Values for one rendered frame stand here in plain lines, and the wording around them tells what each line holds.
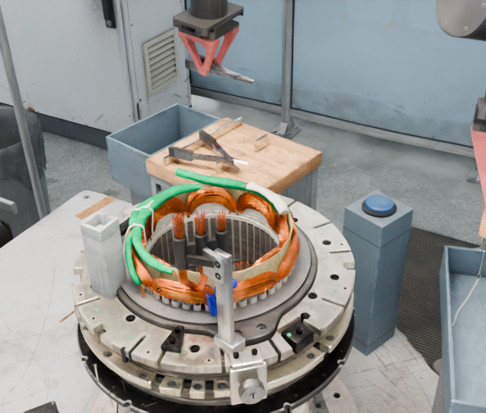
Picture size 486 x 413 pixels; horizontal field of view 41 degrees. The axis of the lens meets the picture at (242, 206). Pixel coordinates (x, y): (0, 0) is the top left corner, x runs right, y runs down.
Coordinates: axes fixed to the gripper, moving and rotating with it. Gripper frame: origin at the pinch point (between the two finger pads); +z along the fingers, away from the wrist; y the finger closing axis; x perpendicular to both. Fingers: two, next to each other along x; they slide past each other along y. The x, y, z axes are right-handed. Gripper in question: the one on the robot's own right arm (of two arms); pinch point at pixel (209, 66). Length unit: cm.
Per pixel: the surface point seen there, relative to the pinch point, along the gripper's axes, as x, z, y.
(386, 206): 35.2, 8.6, 5.2
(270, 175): 18.6, 7.9, 9.7
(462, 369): 54, 7, 27
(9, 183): -102, 86, -24
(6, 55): -77, 28, -16
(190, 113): -5.6, 11.8, -2.0
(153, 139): -9.0, 15.4, 4.4
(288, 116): -81, 125, -174
